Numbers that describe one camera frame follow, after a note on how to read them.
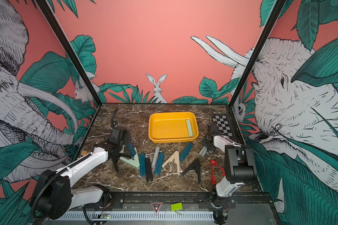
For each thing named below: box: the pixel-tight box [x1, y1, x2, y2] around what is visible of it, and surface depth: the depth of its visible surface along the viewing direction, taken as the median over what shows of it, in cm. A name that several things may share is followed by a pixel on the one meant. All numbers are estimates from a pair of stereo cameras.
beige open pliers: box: [161, 150, 180, 174], surface depth 90 cm
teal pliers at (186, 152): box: [179, 142, 193, 161], surface depth 95 cm
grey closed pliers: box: [151, 146, 161, 168], surface depth 90 cm
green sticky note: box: [170, 202, 183, 212], surface depth 72 cm
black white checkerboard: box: [211, 113, 235, 140], surface depth 107 cm
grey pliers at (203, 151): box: [199, 146, 208, 158], surface depth 93 cm
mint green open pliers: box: [119, 147, 140, 167], surface depth 89 cm
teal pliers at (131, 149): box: [126, 142, 137, 158], surface depth 92 cm
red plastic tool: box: [210, 159, 226, 185], surface depth 86 cm
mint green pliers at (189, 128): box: [185, 119, 193, 138], surface depth 104 cm
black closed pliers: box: [145, 157, 154, 182], surface depth 84 cm
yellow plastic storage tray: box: [148, 111, 200, 143], surface depth 107 cm
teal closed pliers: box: [139, 152, 146, 177], surface depth 87 cm
